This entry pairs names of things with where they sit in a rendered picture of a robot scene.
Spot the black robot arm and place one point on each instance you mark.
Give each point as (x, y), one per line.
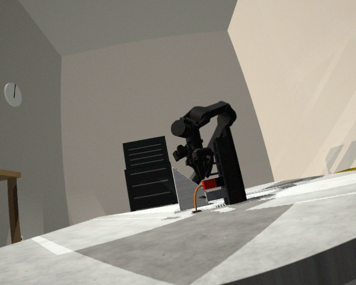
(188, 126)

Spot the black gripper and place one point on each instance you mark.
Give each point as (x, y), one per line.
(198, 159)

